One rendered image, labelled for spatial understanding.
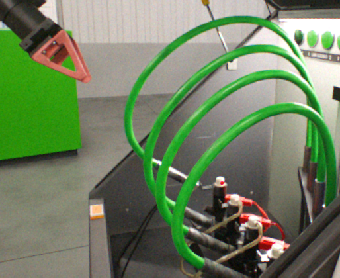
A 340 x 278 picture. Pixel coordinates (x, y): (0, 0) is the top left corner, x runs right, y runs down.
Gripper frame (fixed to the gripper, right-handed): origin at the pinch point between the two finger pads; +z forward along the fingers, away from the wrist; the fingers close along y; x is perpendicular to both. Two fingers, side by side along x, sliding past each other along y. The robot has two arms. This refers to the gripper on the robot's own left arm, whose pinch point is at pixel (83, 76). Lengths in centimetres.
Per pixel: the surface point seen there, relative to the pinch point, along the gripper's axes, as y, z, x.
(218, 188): 4.7, 32.4, -2.4
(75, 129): 332, -39, 67
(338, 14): 3, 25, -44
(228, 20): -2.6, 10.6, -24.9
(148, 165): -7.3, 18.5, 2.4
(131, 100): -2.1, 8.9, -2.9
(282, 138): 34, 43, -25
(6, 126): 308, -82, 105
